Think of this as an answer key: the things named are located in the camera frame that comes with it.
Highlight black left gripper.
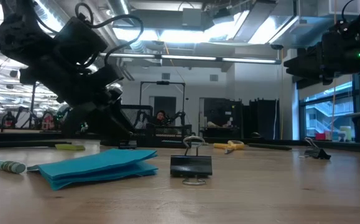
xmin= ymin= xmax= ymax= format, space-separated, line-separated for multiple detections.
xmin=19 ymin=54 xmax=137 ymax=149

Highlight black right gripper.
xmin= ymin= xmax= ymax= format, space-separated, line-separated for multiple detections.
xmin=284 ymin=29 xmax=360 ymax=90

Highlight yellow-green sticky note pad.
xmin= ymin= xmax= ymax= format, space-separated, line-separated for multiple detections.
xmin=54 ymin=143 xmax=86 ymax=152

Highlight teal sticky note pad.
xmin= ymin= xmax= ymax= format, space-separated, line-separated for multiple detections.
xmin=27 ymin=148 xmax=159 ymax=192

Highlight small black binder clip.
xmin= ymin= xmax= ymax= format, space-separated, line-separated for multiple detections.
xmin=298 ymin=136 xmax=332 ymax=161

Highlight black pen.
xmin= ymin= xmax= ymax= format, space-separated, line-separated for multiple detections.
xmin=247 ymin=142 xmax=293 ymax=152

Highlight large black binder clip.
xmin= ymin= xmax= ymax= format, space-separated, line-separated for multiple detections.
xmin=170 ymin=135 xmax=213 ymax=187

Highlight yellow handled scissors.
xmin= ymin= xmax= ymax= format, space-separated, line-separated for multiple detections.
xmin=213 ymin=139 xmax=246 ymax=155

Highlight background robot station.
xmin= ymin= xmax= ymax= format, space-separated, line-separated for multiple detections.
xmin=0 ymin=105 xmax=72 ymax=131

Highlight person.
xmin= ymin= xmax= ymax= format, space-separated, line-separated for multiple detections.
xmin=154 ymin=110 xmax=168 ymax=126

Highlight black background cabinets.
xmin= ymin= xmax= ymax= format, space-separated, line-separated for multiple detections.
xmin=199 ymin=97 xmax=280 ymax=141

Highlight pale green container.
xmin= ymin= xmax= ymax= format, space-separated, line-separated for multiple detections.
xmin=339 ymin=125 xmax=353 ymax=142

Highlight long ceiling light fixture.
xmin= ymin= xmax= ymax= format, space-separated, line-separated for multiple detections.
xmin=98 ymin=52 xmax=282 ymax=65

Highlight orange hanging cord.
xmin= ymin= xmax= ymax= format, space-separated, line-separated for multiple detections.
xmin=331 ymin=0 xmax=337 ymax=134

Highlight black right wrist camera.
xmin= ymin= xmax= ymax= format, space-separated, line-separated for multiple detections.
xmin=334 ymin=19 xmax=354 ymax=35

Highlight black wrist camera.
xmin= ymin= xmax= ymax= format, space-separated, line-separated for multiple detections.
xmin=334 ymin=19 xmax=354 ymax=35
xmin=52 ymin=16 xmax=108 ymax=67

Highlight black background gantry frame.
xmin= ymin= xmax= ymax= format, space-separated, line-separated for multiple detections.
xmin=29 ymin=81 xmax=38 ymax=129
xmin=139 ymin=80 xmax=187 ymax=126

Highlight black table frame rail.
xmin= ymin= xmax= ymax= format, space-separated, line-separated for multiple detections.
xmin=0 ymin=129 xmax=360 ymax=154

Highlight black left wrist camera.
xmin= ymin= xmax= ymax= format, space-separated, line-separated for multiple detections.
xmin=52 ymin=16 xmax=108 ymax=67

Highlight black left camera cable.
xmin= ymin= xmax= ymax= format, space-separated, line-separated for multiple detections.
xmin=75 ymin=2 xmax=145 ymax=68

